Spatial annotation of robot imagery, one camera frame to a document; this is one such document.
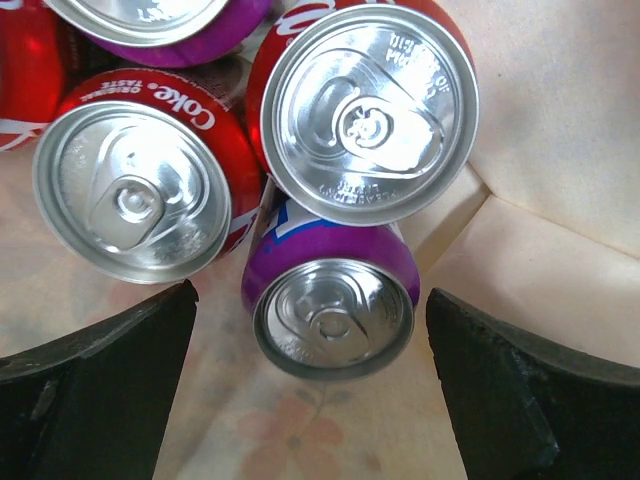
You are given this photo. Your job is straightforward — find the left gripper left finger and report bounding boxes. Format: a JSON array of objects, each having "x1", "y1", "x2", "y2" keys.
[{"x1": 1, "y1": 281, "x2": 198, "y2": 479}]

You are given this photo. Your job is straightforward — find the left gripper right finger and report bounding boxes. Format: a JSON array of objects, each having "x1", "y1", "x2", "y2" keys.
[{"x1": 426, "y1": 288, "x2": 639, "y2": 479}]

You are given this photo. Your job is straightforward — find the beige canvas bag orange handles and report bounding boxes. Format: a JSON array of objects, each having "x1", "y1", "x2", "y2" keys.
[{"x1": 1, "y1": 1, "x2": 639, "y2": 479}]

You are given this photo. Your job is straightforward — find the purple can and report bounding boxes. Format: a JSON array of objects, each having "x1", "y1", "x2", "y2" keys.
[
  {"x1": 241, "y1": 182, "x2": 420, "y2": 381},
  {"x1": 46, "y1": 0, "x2": 284, "y2": 68}
]

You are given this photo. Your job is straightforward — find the red can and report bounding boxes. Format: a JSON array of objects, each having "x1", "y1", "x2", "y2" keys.
[
  {"x1": 1, "y1": 1, "x2": 68, "y2": 152},
  {"x1": 33, "y1": 58, "x2": 263, "y2": 284},
  {"x1": 246, "y1": 1, "x2": 479, "y2": 226}
]

